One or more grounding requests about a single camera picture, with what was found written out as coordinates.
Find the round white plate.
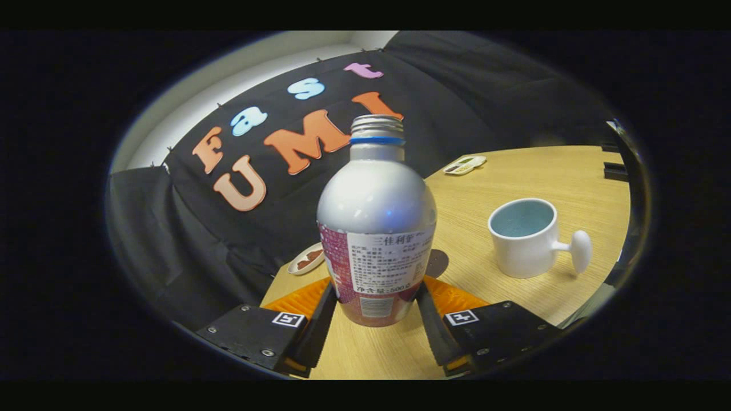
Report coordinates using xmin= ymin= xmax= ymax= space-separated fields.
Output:
xmin=287 ymin=242 xmax=326 ymax=276

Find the silver bottle with red label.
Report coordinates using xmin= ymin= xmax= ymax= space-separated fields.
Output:
xmin=316 ymin=114 xmax=438 ymax=328

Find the dark brown round coaster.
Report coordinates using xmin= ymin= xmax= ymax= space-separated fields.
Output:
xmin=424 ymin=249 xmax=449 ymax=279

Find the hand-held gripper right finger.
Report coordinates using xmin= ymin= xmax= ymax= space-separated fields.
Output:
xmin=416 ymin=276 xmax=563 ymax=377

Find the white cup with blue inside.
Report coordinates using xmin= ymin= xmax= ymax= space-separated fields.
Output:
xmin=488 ymin=198 xmax=593 ymax=279

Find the white divided dish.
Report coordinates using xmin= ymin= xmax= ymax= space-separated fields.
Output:
xmin=443 ymin=155 xmax=487 ymax=175

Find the wooden table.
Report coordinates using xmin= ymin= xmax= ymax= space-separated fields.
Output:
xmin=260 ymin=146 xmax=632 ymax=380

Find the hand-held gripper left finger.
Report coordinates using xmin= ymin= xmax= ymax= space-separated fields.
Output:
xmin=196 ymin=278 xmax=338 ymax=378

